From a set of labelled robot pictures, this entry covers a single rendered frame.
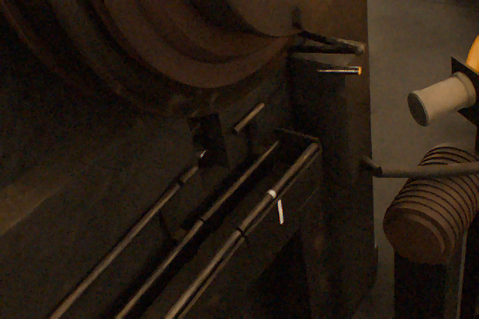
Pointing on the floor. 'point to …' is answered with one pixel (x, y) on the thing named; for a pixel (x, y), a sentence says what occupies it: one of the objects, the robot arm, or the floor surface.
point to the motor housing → (431, 235)
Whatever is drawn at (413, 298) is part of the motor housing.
